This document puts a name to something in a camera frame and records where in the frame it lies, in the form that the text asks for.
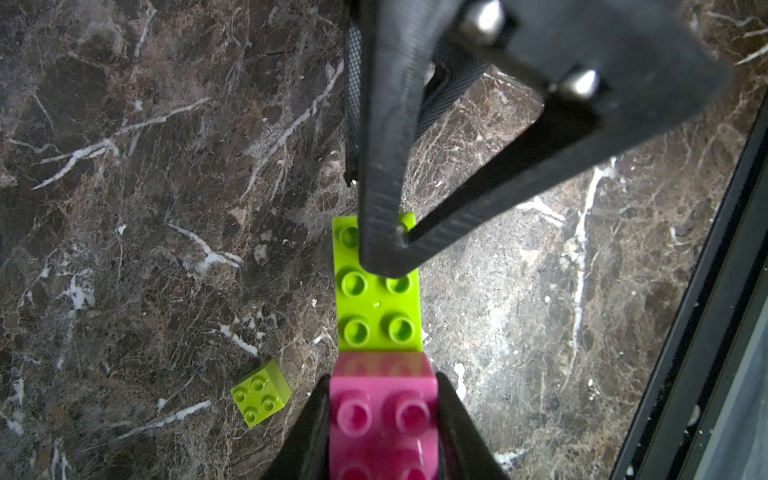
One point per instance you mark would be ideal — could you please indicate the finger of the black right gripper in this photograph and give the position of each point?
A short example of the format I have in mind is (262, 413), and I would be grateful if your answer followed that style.
(398, 41)

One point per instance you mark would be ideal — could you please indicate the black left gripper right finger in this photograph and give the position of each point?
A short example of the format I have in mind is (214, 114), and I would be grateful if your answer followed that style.
(463, 454)

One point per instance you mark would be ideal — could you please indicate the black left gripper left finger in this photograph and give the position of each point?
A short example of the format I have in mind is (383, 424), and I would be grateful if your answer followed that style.
(304, 454)

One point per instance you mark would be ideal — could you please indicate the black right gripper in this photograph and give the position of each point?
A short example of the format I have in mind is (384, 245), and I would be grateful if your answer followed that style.
(611, 74)

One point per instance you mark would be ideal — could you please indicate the pink 2x2 lego brick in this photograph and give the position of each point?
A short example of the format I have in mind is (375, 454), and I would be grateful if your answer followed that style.
(383, 417)

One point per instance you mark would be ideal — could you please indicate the lime 2x4 lego brick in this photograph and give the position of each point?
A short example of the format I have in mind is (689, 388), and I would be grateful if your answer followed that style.
(374, 313)

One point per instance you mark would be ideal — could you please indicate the lime 2x2 lego brick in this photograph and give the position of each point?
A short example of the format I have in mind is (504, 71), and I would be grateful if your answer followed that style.
(261, 394)

